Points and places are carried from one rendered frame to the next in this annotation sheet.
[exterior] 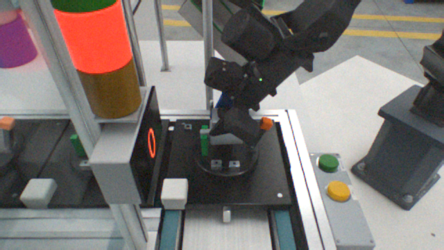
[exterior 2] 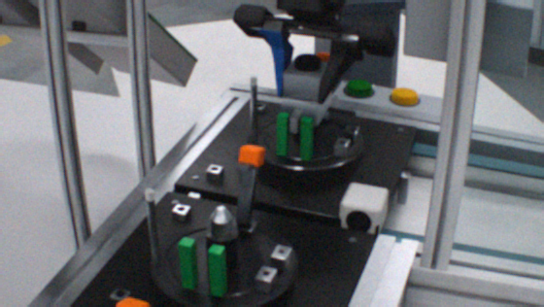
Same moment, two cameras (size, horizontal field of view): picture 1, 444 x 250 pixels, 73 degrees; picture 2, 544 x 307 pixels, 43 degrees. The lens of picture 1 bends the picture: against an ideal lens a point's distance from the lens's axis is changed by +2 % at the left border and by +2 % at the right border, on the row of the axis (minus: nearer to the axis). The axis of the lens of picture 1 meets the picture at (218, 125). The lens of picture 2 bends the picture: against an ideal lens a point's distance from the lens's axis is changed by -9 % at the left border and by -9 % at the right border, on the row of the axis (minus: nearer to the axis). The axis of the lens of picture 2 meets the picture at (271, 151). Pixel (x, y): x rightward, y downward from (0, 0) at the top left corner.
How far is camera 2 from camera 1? 77 cm
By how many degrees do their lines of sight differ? 57
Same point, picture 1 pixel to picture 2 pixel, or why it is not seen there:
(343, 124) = not seen: hidden behind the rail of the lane
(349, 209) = (429, 101)
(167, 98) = (12, 242)
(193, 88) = (15, 202)
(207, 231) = (409, 227)
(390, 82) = (188, 36)
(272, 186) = (384, 131)
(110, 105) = not seen: outside the picture
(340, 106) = (203, 83)
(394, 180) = (380, 82)
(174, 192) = (374, 195)
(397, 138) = not seen: hidden behind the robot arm
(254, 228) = (418, 187)
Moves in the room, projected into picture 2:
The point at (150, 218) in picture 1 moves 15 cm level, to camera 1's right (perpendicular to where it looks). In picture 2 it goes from (391, 249) to (417, 178)
